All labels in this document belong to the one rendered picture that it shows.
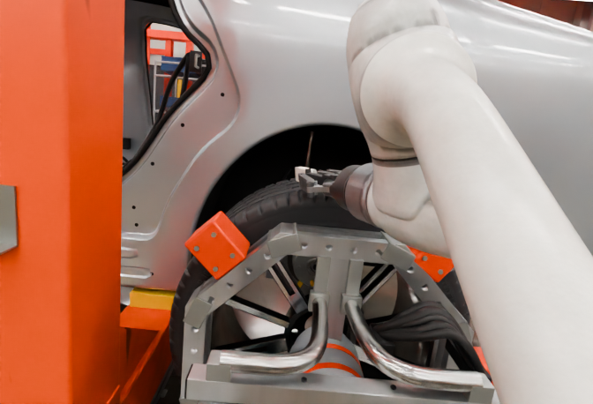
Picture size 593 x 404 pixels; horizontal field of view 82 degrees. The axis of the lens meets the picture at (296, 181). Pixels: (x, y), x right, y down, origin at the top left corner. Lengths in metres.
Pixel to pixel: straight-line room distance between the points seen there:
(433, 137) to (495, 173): 0.04
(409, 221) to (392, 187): 0.04
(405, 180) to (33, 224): 0.51
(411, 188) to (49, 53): 0.48
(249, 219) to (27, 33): 0.44
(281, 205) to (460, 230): 0.51
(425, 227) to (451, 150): 0.18
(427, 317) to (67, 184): 0.56
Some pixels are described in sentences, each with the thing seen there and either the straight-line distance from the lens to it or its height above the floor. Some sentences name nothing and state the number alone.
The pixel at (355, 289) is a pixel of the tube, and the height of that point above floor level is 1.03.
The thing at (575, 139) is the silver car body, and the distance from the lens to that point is 1.29.
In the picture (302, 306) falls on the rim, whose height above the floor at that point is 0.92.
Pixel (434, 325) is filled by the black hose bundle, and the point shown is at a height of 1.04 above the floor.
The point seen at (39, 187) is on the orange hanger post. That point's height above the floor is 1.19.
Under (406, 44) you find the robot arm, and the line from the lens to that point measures 0.33.
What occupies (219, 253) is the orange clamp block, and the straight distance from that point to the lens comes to 0.63.
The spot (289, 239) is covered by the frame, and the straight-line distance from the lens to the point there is 0.60.
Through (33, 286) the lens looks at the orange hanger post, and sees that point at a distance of 0.65.
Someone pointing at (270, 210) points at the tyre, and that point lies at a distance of 0.68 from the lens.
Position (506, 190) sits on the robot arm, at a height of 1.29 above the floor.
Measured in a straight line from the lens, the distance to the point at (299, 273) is 1.16.
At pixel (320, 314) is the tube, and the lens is 0.59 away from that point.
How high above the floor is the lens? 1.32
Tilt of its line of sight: 10 degrees down
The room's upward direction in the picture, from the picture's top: 6 degrees clockwise
